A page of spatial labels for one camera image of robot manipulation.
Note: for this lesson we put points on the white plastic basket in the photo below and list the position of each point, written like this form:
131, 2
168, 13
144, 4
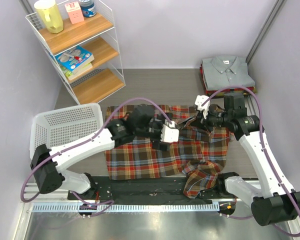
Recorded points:
65, 125

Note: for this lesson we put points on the pink box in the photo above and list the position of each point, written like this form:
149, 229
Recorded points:
74, 12

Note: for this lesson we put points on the blue white jar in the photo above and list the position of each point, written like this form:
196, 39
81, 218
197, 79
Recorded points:
88, 8

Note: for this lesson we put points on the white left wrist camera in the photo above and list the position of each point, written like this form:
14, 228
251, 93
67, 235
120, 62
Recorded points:
169, 132

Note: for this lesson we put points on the white wire wooden shelf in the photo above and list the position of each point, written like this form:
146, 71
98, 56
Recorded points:
98, 35

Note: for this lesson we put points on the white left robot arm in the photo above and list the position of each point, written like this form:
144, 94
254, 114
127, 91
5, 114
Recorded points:
49, 166

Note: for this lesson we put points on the brown red plaid shirt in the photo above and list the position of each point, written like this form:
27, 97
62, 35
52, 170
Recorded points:
200, 155

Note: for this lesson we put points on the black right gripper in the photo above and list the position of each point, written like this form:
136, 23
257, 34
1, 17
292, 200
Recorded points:
207, 120

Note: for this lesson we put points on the blue book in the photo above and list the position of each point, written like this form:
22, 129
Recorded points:
75, 58

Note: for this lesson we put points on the yellow pitcher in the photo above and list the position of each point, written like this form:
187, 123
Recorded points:
50, 15

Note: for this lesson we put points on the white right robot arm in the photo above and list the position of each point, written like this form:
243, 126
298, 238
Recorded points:
276, 200

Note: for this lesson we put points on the white slotted cable duct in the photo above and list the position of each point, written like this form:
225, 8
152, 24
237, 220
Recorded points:
72, 207

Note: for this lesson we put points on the folded grey shirt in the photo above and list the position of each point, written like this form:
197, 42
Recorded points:
226, 70

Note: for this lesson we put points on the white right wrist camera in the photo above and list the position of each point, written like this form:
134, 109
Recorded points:
202, 104

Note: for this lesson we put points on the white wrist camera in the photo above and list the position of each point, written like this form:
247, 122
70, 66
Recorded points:
169, 132
202, 104

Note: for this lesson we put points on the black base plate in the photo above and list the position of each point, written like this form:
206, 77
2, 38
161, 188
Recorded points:
152, 191

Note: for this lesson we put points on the green book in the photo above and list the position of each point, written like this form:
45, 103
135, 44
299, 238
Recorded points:
72, 75

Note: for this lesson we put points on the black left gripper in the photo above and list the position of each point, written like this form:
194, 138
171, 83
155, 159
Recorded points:
156, 143

